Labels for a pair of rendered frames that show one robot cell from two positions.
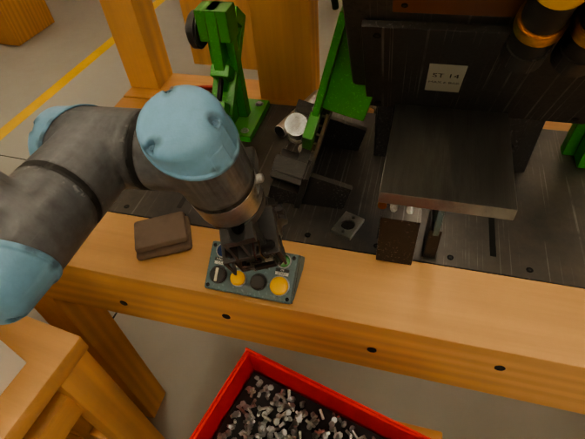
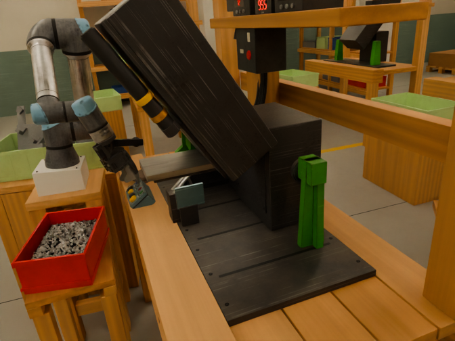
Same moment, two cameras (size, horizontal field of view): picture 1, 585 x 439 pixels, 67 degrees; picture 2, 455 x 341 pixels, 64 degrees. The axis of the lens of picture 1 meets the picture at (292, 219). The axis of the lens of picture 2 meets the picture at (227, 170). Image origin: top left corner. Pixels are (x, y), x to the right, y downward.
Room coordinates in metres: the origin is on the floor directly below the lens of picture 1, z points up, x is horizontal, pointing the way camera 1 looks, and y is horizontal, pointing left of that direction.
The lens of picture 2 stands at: (-0.08, -1.18, 1.53)
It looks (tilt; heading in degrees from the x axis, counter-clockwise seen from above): 22 degrees down; 52
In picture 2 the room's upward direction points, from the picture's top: 4 degrees counter-clockwise
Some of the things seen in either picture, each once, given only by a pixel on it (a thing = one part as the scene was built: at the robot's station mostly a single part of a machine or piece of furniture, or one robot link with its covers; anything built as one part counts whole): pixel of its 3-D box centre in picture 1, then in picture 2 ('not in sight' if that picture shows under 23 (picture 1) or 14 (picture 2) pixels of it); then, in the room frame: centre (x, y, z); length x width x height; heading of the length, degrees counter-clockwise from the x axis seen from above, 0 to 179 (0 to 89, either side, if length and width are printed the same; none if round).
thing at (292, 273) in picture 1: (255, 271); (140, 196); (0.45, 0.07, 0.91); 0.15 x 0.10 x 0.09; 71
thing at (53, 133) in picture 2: not in sight; (57, 128); (0.33, 0.59, 1.12); 0.13 x 0.12 x 0.14; 164
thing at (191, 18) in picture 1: (195, 29); not in sight; (0.93, 0.16, 1.12); 0.07 x 0.03 x 0.08; 161
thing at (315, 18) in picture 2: not in sight; (287, 18); (0.91, -0.29, 1.52); 0.90 x 0.25 x 0.04; 71
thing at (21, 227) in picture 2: not in sight; (76, 220); (0.42, 1.08, 0.39); 0.68 x 0.52 x 0.79; 151
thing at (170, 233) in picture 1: (163, 234); (143, 176); (0.55, 0.24, 0.91); 0.10 x 0.08 x 0.03; 99
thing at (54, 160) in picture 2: not in sight; (61, 153); (0.32, 0.59, 1.01); 0.15 x 0.15 x 0.10
